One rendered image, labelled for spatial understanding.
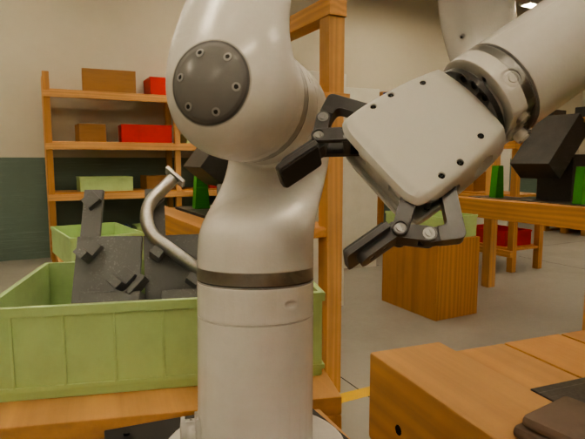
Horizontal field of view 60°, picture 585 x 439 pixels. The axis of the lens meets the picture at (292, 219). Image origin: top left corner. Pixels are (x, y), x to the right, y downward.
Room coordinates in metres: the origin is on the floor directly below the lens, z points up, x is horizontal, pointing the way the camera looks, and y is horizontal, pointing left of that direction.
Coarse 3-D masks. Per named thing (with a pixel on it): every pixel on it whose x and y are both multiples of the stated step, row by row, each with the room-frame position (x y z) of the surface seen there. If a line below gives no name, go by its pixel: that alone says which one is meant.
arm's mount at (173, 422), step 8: (192, 416) 0.59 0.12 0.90; (320, 416) 0.59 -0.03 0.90; (144, 424) 0.57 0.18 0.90; (152, 424) 0.57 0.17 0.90; (160, 424) 0.57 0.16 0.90; (168, 424) 0.57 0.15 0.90; (176, 424) 0.57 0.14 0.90; (104, 432) 0.55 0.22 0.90; (112, 432) 0.55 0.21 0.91; (120, 432) 0.55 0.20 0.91; (128, 432) 0.54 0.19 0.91; (136, 432) 0.55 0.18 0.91; (144, 432) 0.55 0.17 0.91; (152, 432) 0.55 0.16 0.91; (160, 432) 0.55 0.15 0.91; (168, 432) 0.55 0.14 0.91
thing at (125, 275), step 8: (80, 248) 1.11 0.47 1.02; (88, 248) 1.15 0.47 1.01; (96, 248) 1.15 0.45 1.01; (80, 256) 1.11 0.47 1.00; (88, 256) 1.13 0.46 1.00; (120, 272) 1.13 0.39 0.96; (128, 272) 1.13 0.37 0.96; (112, 280) 1.09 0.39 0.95; (120, 280) 1.09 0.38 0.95; (128, 280) 1.13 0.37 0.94; (120, 288) 1.11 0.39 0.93
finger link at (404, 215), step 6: (402, 204) 0.38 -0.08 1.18; (408, 204) 0.38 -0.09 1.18; (402, 210) 0.38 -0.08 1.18; (408, 210) 0.38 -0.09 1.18; (414, 210) 0.40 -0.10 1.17; (396, 216) 0.38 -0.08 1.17; (402, 216) 0.38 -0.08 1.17; (408, 216) 0.38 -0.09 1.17; (396, 222) 0.38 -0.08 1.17; (402, 222) 0.38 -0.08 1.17; (408, 222) 0.37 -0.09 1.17; (396, 228) 0.37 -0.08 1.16; (402, 228) 0.37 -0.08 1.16; (408, 228) 0.38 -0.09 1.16; (396, 234) 0.37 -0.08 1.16; (402, 234) 0.37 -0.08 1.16; (396, 246) 0.39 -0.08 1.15; (402, 246) 0.39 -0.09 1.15
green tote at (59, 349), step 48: (48, 288) 1.23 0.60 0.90; (144, 288) 1.28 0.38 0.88; (0, 336) 0.85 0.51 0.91; (48, 336) 0.87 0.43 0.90; (96, 336) 0.88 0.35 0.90; (144, 336) 0.90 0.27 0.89; (192, 336) 0.92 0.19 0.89; (0, 384) 0.85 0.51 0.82; (48, 384) 0.87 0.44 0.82; (96, 384) 0.88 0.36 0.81; (144, 384) 0.90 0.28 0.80; (192, 384) 0.91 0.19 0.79
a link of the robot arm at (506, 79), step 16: (480, 48) 0.42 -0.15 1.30; (496, 48) 0.41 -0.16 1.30; (448, 64) 0.44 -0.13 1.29; (464, 64) 0.42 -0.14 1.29; (480, 64) 0.40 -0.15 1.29; (496, 64) 0.40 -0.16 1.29; (512, 64) 0.40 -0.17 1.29; (496, 80) 0.39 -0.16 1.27; (512, 80) 0.39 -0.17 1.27; (528, 80) 0.40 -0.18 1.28; (496, 96) 0.40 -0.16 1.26; (512, 96) 0.39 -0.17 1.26; (528, 96) 0.40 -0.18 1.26; (512, 112) 0.40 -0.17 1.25; (528, 112) 0.41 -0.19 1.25; (512, 128) 0.42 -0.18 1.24; (528, 128) 0.43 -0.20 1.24
